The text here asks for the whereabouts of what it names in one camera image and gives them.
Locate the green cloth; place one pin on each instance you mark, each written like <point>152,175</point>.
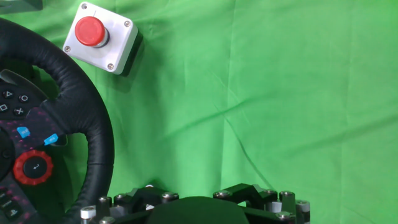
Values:
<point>248,93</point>

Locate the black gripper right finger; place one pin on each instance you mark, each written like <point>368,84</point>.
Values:
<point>258,194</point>

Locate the white box red button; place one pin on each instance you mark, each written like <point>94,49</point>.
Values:
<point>118,46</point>

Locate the black leather steering wheel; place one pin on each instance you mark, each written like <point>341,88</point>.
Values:
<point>77,102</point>

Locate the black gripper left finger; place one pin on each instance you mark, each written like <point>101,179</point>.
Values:
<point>136,202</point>

